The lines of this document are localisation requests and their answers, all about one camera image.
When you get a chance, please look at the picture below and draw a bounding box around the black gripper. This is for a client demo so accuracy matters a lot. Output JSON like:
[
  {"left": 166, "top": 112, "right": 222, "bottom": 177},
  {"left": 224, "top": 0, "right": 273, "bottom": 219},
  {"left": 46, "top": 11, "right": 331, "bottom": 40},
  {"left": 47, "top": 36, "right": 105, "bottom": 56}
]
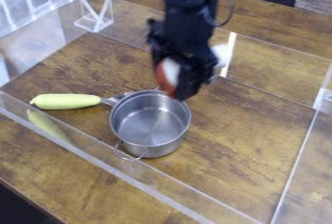
[{"left": 146, "top": 7, "right": 217, "bottom": 101}]

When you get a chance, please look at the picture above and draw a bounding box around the plush red white mushroom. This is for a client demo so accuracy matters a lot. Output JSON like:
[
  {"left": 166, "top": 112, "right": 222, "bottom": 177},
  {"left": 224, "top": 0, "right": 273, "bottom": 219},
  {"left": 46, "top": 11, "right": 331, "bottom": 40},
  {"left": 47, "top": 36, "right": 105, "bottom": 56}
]
[{"left": 154, "top": 44, "right": 229, "bottom": 99}]

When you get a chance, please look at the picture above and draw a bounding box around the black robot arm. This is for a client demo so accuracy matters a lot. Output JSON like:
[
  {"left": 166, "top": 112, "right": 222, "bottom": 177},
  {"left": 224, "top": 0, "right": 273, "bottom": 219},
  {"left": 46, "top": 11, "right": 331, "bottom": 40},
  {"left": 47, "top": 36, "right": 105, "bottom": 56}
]
[{"left": 146, "top": 0, "right": 234, "bottom": 101}]

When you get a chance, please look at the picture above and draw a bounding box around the silver metal pot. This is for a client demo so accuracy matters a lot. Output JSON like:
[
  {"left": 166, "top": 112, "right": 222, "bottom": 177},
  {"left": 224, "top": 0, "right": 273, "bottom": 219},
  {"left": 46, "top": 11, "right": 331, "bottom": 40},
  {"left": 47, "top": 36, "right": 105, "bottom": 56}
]
[{"left": 102, "top": 89, "right": 192, "bottom": 161}]

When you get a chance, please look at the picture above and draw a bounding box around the clear acrylic triangle stand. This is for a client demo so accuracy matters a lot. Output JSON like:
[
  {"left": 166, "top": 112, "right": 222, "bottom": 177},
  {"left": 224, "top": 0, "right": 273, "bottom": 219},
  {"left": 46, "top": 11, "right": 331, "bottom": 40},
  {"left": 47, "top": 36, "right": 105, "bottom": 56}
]
[{"left": 74, "top": 0, "right": 114, "bottom": 33}]

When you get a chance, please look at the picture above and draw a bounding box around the green plush corn cob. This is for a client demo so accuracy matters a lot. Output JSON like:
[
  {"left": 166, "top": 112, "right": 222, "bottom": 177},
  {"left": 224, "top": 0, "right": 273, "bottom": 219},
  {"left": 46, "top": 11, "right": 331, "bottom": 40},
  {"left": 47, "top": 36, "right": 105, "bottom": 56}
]
[{"left": 30, "top": 93, "right": 102, "bottom": 110}]

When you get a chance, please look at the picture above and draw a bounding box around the clear acrylic barrier wall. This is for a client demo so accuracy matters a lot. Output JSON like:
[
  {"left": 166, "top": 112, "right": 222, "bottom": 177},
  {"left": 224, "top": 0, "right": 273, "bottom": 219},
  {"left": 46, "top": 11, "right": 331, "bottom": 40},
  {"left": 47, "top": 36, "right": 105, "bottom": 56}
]
[{"left": 0, "top": 91, "right": 263, "bottom": 224}]

